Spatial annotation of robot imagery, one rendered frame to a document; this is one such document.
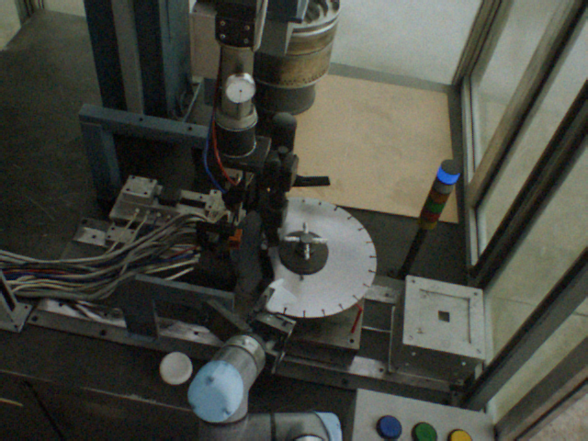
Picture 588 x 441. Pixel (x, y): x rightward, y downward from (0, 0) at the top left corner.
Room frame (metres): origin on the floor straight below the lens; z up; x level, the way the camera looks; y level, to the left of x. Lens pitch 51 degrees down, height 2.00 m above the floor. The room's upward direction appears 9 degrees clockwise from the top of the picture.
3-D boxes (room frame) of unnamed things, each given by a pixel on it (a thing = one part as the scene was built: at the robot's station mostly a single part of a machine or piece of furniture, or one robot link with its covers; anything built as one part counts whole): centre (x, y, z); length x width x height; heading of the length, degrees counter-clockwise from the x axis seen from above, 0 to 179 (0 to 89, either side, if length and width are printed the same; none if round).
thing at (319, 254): (0.78, -0.03, 0.96); 0.11 x 0.11 x 0.03
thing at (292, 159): (0.75, 0.04, 1.17); 0.06 x 0.05 x 0.20; 79
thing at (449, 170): (0.91, -0.31, 1.14); 0.05 x 0.04 x 0.03; 178
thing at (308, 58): (1.55, 0.12, 0.93); 0.31 x 0.31 x 0.36
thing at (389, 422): (0.43, -0.25, 0.90); 0.04 x 0.04 x 0.02
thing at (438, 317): (0.70, -0.36, 0.82); 0.18 x 0.18 x 0.15; 88
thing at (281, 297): (0.59, 0.00, 1.06); 0.09 x 0.06 x 0.03; 165
